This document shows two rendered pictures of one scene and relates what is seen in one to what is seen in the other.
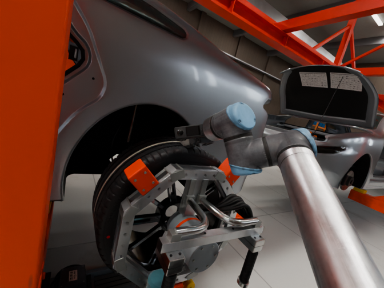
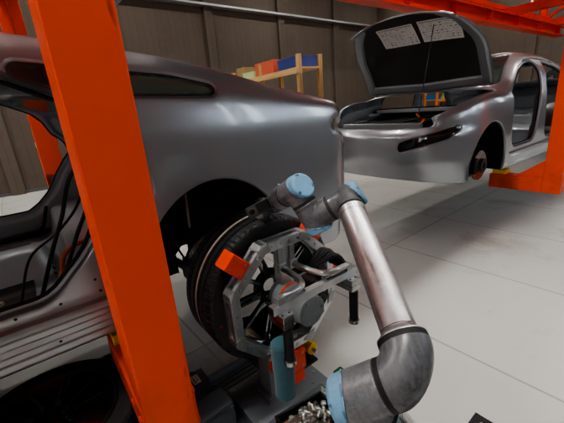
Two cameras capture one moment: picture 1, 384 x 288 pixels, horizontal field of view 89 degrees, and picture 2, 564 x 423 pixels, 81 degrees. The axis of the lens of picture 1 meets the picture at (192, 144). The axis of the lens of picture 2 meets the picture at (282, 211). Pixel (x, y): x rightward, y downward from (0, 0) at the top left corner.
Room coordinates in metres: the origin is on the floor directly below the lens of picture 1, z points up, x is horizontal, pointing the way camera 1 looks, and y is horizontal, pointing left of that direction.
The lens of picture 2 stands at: (-0.49, 0.02, 1.61)
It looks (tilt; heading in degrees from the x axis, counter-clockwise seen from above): 17 degrees down; 356
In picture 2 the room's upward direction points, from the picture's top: 5 degrees counter-clockwise
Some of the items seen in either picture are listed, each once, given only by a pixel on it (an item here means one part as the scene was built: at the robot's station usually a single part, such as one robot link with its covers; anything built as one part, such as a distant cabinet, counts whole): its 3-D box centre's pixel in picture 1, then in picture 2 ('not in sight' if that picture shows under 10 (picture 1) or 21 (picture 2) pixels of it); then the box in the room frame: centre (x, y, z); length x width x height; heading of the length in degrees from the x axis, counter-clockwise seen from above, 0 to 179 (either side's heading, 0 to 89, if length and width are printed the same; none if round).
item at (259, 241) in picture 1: (250, 238); (347, 280); (0.68, -0.30, 0.93); 0.09 x 0.05 x 0.05; 33
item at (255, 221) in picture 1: (230, 202); (319, 257); (0.71, -0.20, 1.03); 0.19 x 0.18 x 0.11; 33
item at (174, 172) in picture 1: (182, 226); (284, 294); (0.76, -0.05, 0.85); 0.54 x 0.07 x 0.54; 123
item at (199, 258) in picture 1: (190, 238); (295, 300); (0.70, -0.09, 0.85); 0.21 x 0.14 x 0.14; 33
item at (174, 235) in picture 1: (186, 205); (280, 274); (0.61, -0.03, 1.03); 0.19 x 0.18 x 0.11; 33
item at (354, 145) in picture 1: (346, 139); (472, 101); (4.46, -3.29, 1.49); 4.95 x 1.86 x 1.59; 123
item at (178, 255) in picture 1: (169, 254); (281, 316); (0.50, -0.01, 0.93); 0.09 x 0.05 x 0.05; 33
